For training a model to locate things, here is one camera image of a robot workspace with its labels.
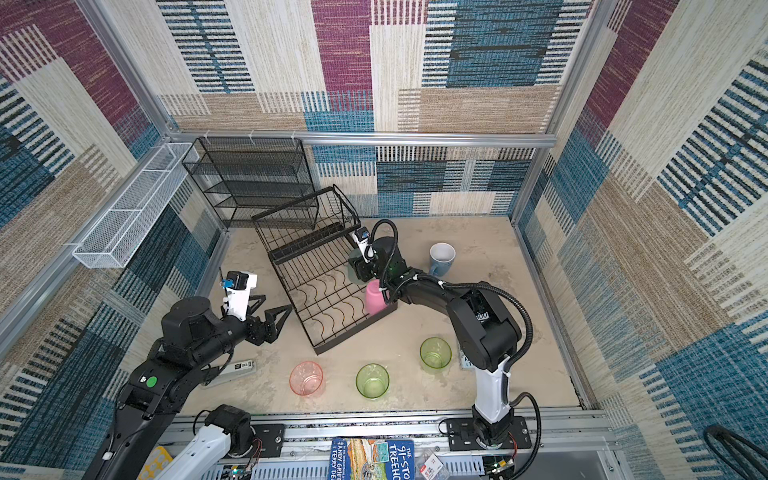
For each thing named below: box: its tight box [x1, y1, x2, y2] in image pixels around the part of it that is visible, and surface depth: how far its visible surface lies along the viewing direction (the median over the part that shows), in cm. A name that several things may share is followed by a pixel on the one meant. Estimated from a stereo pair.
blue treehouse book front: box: [328, 437, 416, 480], surface depth 70 cm
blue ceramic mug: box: [429, 242, 457, 278], surface depth 101 cm
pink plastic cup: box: [365, 278, 390, 317], surface depth 88 cm
